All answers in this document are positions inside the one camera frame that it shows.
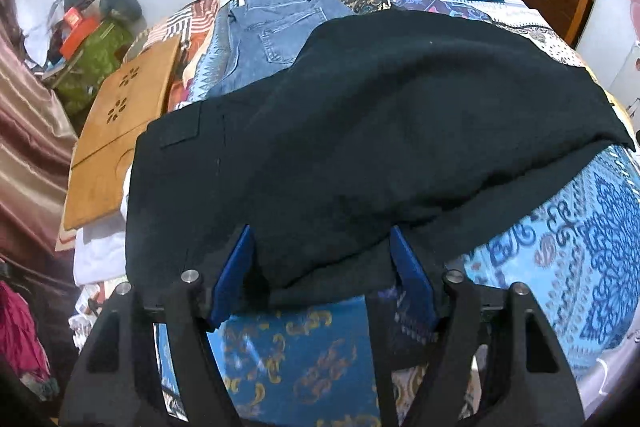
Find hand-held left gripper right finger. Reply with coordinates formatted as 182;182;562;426
365;226;586;427

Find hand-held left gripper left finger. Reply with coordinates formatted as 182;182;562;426
59;224;258;427

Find black pants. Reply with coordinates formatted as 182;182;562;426
122;9;636;308

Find white cloth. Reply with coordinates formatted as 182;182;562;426
74;167;133;285

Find blue patchwork blanket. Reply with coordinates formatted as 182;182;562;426
155;0;640;427

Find wooden lap desk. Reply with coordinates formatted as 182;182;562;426
62;38;182;232

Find magenta cloth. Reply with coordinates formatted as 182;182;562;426
0;279;53;388

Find striped brown curtain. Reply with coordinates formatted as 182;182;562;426
0;0;78;258

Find blue jeans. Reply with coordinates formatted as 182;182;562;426
205;0;358;100

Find striped orange cloth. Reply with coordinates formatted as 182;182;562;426
135;0;221;112

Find green storage box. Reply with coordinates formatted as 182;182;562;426
52;19;136;118

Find orange box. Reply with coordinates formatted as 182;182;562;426
60;7;98;58

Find pile of white clothes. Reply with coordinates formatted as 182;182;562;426
22;0;71;72

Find white wardrobe sliding door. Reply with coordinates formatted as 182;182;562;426
575;0;640;118

